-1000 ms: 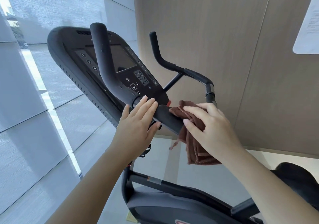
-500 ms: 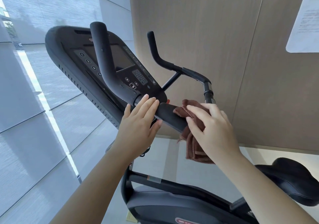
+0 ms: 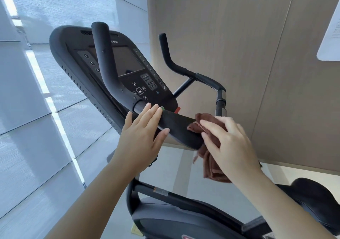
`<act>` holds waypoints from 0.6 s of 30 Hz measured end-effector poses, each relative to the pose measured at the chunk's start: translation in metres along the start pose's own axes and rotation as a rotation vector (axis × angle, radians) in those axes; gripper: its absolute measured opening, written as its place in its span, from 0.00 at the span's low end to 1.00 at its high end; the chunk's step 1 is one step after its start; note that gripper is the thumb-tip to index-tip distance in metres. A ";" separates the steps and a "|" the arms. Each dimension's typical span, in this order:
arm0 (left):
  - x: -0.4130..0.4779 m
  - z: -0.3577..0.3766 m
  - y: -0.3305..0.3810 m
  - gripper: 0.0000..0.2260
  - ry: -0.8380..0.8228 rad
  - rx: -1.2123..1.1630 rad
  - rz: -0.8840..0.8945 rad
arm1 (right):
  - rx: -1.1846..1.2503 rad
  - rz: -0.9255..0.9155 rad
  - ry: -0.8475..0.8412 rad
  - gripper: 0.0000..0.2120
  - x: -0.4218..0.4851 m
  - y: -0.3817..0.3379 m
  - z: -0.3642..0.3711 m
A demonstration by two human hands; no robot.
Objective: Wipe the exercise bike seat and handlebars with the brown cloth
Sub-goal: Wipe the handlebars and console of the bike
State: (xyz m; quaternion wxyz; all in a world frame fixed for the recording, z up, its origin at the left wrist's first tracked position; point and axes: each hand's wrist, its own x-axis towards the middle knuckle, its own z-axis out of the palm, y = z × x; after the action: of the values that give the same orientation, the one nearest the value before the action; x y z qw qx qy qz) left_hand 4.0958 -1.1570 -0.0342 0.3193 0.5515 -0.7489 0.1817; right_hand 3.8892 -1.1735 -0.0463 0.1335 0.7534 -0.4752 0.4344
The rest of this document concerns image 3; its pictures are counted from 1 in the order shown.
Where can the person's left hand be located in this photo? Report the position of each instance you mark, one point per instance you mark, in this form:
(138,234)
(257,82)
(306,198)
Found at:
(138,146)

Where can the person's right hand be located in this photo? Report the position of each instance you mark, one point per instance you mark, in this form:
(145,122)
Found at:
(236,153)

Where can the brown cleaning cloth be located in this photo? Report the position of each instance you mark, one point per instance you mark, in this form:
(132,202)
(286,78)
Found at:
(211,164)

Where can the black exercise bike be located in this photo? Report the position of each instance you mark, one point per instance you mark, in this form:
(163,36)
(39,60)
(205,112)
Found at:
(79,50)

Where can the person's right forearm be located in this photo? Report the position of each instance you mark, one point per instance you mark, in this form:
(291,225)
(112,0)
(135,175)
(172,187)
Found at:
(279,209)

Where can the person's left forearm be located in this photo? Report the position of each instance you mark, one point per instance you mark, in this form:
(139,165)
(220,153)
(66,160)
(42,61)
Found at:
(93,207)

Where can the translucent window blind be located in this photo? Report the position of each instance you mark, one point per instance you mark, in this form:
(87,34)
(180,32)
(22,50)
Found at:
(26,140)

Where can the white paper notice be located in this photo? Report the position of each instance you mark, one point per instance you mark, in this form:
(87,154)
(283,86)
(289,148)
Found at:
(330,39)

